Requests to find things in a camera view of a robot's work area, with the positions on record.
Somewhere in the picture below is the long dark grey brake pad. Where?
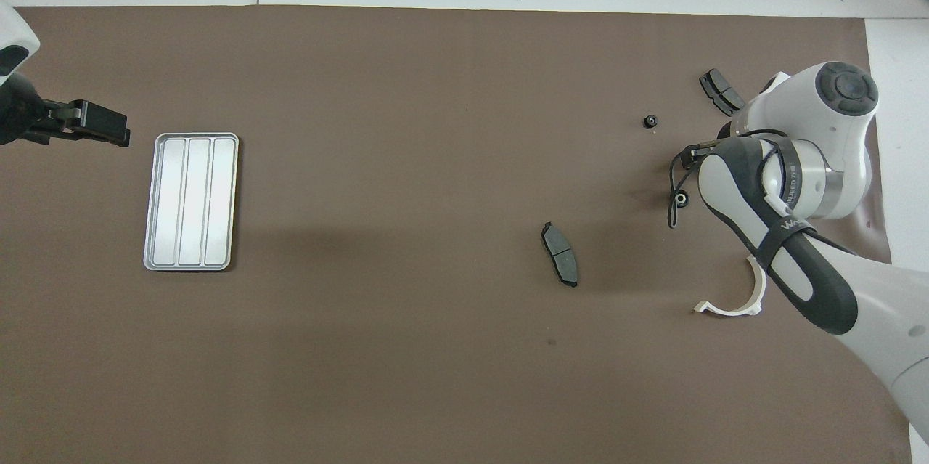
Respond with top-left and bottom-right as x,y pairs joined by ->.
541,221 -> 580,288

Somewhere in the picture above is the white curved plastic bracket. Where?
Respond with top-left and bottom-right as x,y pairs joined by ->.
693,255 -> 767,317

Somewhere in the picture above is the brown table mat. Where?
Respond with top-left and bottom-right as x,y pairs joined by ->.
0,5 -> 912,464

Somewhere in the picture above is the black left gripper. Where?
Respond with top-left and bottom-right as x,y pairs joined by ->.
0,74 -> 133,148

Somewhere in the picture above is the short dark grey brake pad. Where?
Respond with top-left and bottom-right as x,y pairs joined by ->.
699,68 -> 746,117

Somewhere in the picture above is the silver metal tray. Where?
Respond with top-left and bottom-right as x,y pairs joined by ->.
143,132 -> 240,272

